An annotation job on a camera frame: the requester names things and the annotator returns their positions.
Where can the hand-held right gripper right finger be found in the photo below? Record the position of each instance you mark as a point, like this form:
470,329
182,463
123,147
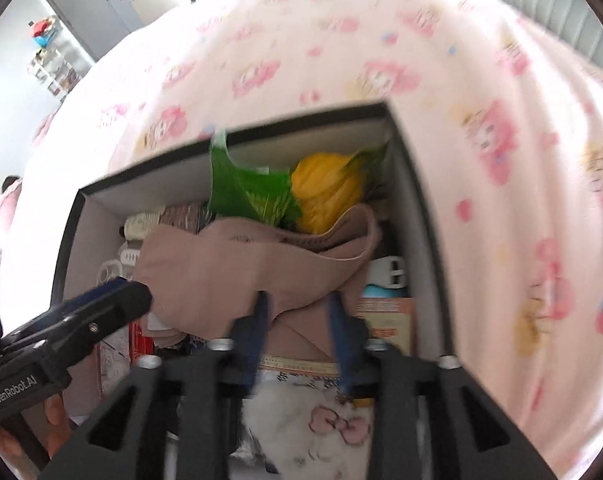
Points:
344,355

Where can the yellow measuring tape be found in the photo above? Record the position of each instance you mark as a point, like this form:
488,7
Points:
301,364

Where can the white plush toy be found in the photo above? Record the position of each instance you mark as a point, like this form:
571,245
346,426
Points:
301,425

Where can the light blue object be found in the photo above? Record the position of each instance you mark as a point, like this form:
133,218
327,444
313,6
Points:
386,291

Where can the person's left hand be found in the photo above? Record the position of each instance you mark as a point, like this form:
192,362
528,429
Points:
59,425

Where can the white shelf with colourful things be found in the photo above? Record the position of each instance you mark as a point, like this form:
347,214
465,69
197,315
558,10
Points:
56,60

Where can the yellow crinkled wrapper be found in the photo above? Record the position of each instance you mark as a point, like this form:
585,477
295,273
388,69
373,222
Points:
326,190

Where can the green snack bag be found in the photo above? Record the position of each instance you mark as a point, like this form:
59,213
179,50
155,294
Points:
241,190

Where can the beige cloth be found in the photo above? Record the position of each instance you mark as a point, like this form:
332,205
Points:
241,270

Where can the black storage box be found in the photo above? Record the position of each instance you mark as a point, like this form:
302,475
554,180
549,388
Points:
421,240

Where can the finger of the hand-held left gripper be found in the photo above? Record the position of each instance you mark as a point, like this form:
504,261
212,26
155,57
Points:
101,320
96,295

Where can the orange printed card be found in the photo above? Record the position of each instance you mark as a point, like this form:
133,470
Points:
389,325

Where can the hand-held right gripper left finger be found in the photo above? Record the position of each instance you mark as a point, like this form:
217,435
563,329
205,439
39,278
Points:
254,355

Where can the pink soft object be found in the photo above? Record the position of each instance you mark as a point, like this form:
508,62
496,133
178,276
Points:
6,210

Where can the pink printed blanket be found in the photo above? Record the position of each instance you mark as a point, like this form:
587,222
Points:
481,185

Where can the grey door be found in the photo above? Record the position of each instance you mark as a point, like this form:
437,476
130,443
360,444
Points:
91,5

